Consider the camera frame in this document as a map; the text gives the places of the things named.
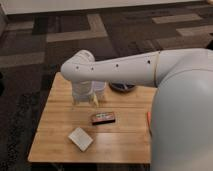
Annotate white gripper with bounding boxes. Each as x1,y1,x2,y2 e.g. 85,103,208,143
72,82,99,107

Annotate white ceramic cup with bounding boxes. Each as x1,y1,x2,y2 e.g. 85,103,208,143
93,81,106,101

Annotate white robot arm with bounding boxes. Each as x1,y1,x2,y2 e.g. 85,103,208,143
60,48,213,171

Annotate dark red snack box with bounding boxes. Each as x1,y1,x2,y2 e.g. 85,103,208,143
91,112,116,125

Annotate dark blue plate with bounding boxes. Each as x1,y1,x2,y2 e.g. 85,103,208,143
109,83,136,93

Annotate orange object at table edge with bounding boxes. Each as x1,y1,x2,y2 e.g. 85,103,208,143
147,112,151,127

